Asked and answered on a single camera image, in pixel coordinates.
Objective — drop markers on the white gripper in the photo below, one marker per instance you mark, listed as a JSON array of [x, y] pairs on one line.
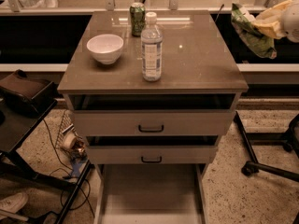
[[291, 20]]

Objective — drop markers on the green jalapeno chip bag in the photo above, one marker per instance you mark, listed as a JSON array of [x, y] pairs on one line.
[[260, 44]]

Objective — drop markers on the clear plastic water bottle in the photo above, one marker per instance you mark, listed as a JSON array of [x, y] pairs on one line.
[[151, 47]]

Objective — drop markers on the black chair base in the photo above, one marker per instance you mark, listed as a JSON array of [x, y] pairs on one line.
[[268, 191]]

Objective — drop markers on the green soda can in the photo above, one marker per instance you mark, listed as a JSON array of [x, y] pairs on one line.
[[137, 15]]

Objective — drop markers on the white ceramic bowl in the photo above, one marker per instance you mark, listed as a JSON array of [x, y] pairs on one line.
[[105, 49]]

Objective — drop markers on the grey drawer cabinet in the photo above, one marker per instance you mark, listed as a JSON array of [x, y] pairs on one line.
[[199, 74]]

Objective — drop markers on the upper grey drawer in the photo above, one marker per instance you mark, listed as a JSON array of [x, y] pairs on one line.
[[133, 123]]

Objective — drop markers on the grey drawer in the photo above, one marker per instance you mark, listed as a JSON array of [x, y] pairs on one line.
[[150, 154], [133, 123]]

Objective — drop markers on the middle grey drawer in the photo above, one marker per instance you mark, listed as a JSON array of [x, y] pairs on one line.
[[150, 154]]

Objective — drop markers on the open bottom drawer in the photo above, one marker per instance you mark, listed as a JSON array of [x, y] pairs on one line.
[[151, 194]]

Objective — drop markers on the tape roll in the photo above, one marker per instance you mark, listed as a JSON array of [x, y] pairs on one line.
[[69, 141]]

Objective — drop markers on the black box on cart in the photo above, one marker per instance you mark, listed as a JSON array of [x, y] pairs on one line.
[[27, 96]]

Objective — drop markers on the white shoe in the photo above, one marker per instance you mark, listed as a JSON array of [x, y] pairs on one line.
[[14, 203]]

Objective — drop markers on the wire mesh basket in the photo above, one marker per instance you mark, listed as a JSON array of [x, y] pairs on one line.
[[66, 126]]

